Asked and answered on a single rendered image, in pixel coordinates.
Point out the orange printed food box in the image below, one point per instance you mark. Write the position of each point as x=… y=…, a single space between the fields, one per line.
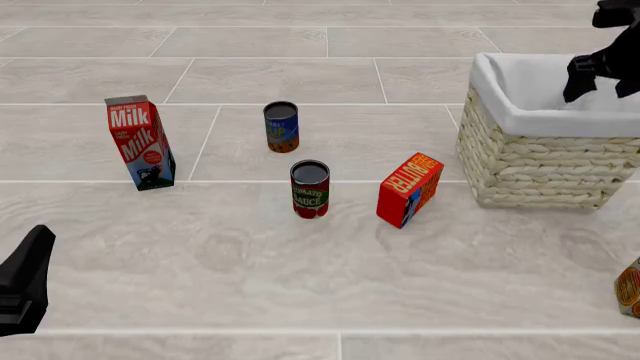
x=631 y=290

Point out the red tomato sauce can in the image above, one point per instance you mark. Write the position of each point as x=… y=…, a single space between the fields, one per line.
x=310 y=195

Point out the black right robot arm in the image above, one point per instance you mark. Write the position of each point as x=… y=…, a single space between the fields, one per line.
x=616 y=13

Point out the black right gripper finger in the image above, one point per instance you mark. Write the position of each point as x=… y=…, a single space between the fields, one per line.
x=580 y=80
x=629 y=87

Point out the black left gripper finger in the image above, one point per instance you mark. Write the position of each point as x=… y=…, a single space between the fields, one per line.
x=31 y=258

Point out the red milk carton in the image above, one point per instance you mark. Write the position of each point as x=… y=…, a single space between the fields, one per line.
x=142 y=142

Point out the woven wicker basket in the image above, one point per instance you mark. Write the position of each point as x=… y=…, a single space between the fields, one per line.
x=530 y=172

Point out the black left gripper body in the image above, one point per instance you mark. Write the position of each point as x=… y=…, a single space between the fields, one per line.
x=17 y=315

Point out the white cloth basket liner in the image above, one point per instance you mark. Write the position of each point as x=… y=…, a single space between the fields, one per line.
x=525 y=86

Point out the red butter box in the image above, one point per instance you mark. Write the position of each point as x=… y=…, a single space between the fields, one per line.
x=400 y=195

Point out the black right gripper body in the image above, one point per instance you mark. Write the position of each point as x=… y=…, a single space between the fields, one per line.
x=617 y=56

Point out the blue soup can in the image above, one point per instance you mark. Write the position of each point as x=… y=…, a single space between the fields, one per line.
x=282 y=129

